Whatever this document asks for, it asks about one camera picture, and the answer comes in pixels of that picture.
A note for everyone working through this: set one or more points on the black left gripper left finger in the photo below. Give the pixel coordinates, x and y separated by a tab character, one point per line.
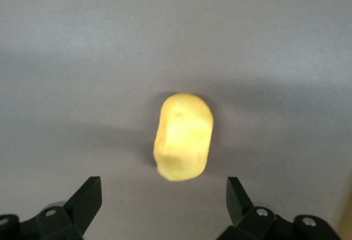
55	223

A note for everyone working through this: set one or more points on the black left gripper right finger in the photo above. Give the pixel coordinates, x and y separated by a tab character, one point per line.
261	226

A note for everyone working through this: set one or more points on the yellow potato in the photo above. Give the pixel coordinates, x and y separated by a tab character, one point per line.
184	141

